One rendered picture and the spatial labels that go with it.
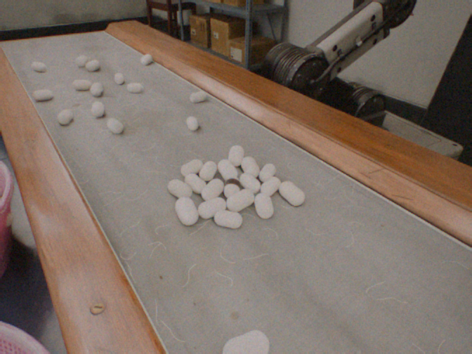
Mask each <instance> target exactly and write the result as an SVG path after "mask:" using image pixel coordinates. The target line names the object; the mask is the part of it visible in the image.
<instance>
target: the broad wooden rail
mask: <svg viewBox="0 0 472 354"><path fill-rule="evenodd" d="M105 32H106V33H108V34H110V35H112V36H113V37H115V38H116V39H117V40H119V41H121V42H122V43H124V44H126V45H127V46H129V47H131V48H132V49H134V50H136V51H138V52H140V53H142V54H143V55H146V54H150V55H151V56H152V61H154V62H156V63H157V64H159V65H161V66H162V67H164V68H166V69H167V70H169V71H171V72H173V73H174V74H176V75H178V76H179V77H181V78H182V79H185V80H187V81H188V82H190V83H191V84H194V85H195V86H197V87H198V88H200V89H202V90H203V91H206V92H207V93H209V94H210V95H212V96H213V97H215V98H217V99H219V100H220V101H221V102H222V103H225V104H226V105H228V106H229V107H231V108H232V109H234V110H237V111H238V112H240V113H241V114H243V115H244V116H246V117H248V118H250V119H252V120H253V121H255V122H256V123H258V124H260V125H261V126H263V127H265V128H267V129H268V130H270V131H272V132H273V133H275V134H277V135H278V136H280V137H282V138H283V139H285V140H287V141H289V142H290V143H292V144H294V145H295V146H297V147H298V148H301V149H302V150H304V151H306V152H307V153H309V154H310V155H313V156H314V157H317V158H318V159H320V160H322V161H323V162H325V163H326V164H328V165H330V166H332V167H334V168H335V169H337V170H338V171H340V172H341V173H344V174H345V175H347V176H348V177H350V178H352V179H353V180H355V181H357V182H359V183H360V184H362V185H364V186H365V187H368V188H369V189H371V190H373V191H375V192H376V193H378V194H380V195H381V196H383V197H385V198H386V199H388V200H390V201H392V202H393V203H395V204H397V205H399V206H401V207H402V208H403V209H404V210H406V211H408V212H410V213H411V214H413V215H415V216H416V217H418V218H420V219H422V220H424V221H425V222H427V223H429V224H431V225H432V226H434V227H436V228H438V229H440V230H441V231H443V232H445V233H447V234H448V235H450V237H453V238H454V239H456V240H458V241H460V242H461V243H464V244H465V245H467V246H469V247H470V248H472V167H471V166H467V165H465V164H462V163H461V162H458V161H455V160H453V159H450V158H449V157H446V156H444V155H443V154H440V153H438V152H436V151H433V150H431V149H428V148H427V147H424V146H422V145H419V144H416V143H414V142H412V141H410V140H407V139H405V138H403V137H401V136H398V135H395V134H393V133H391V132H389V131H386V130H384V129H381V128H379V127H378V126H375V125H373V124H370V123H368V122H365V121H363V120H361V119H358V118H356V117H353V116H351V115H349V114H346V113H345V112H342V111H340V110H337V109H335V108H333V107H330V106H328V105H325V104H324V103H321V102H319V101H317V100H314V99H312V98H309V97H308V96H305V95H303V94H301V93H299V92H296V91H294V90H291V89H289V88H287V87H284V86H282V85H279V84H277V83H275V82H273V81H271V80H268V79H266V78H264V77H261V76H259V75H257V74H254V73H253V72H250V71H248V70H245V69H243V68H241V67H238V66H236V65H233V64H232V63H229V62H227V61H225V60H222V59H220V58H217V57H216V56H214V55H211V54H209V53H206V52H204V51H201V50H200V49H199V48H197V47H194V46H191V45H189V44H187V43H185V42H182V41H180V40H177V39H175V38H173V37H170V36H169V35H166V34H164V33H162V32H159V31H157V30H155V29H152V28H151V27H149V26H147V25H144V24H142V23H140V22H137V21H135V20H132V21H126V22H113V23H110V24H109V25H108V26H107V29H106V30H105Z"/></svg>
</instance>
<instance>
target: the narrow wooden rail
mask: <svg viewBox="0 0 472 354"><path fill-rule="evenodd" d="M0 130H1V135H2V137H3V140H4V142H5V144H6V149H7V151H8V156H9V159H10V162H11V166H12V169H13V173H14V176H15V179H16V180H17V183H18V187H19V190H20V194H21V197H22V201H23V204H24V207H25V211H26V214H27V218H28V221H29V225H30V227H31V231H32V234H33V238H34V242H35V245H36V248H37V252H38V255H39V259H40V261H41V266H42V268H43V272H44V275H45V278H46V283H47V286H48V290H49V293H50V295H51V300H52V302H53V307H54V309H55V314H56V317H57V319H58V324H59V327H60V330H61V334H62V337H63V341H64V344H65V348H66V351H67V354H167V353H166V351H165V349H164V347H163V345H162V343H161V341H160V340H159V337H158V336H157V334H156V332H155V330H154V327H153V326H152V324H151V322H150V320H149V318H148V316H147V315H146V313H145V311H144V309H143V307H142V305H141V304H140V301H139V300H138V297H137V296H136V294H135V292H134V290H133V288H132V286H131V283H130V282H129V280H128V278H127V276H126V274H125V272H124V271H123V269H122V268H121V266H120V264H119V262H118V261H117V259H116V257H115V255H114V253H113V251H112V250H111V248H110V246H109V244H108V242H107V240H106V239H105V236H104V234H103V232H102V230H101V229H100V227H99V225H98V223H97V221H96V219H95V218H94V216H93V213H92V211H91V209H90V208H89V206H88V204H87V202H86V200H85V198H84V196H83V195H82V193H81V190H80V189H79V187H78V185H77V183H76V181H75V179H74V177H72V175H71V173H70V171H69V169H68V167H67V166H66V164H65V162H64V160H63V158H62V156H61V155H60V153H59V151H58V148H57V146H56V144H55V143H54V141H53V139H52V138H51V136H50V134H49V133H48V131H47V129H46V127H45V125H44V123H43V122H42V120H41V117H40V116H39V113H37V111H36V109H35V107H34V105H33V103H32V101H31V100H30V97H29V96H28V94H27V93H26V91H25V90H24V88H23V85H22V83H21V81H20V80H19V78H18V76H17V75H16V73H15V71H14V69H13V68H12V65H11V63H10V61H9V60H8V58H7V57H6V55H5V53H4V51H3V49H2V47H1V46H0Z"/></svg>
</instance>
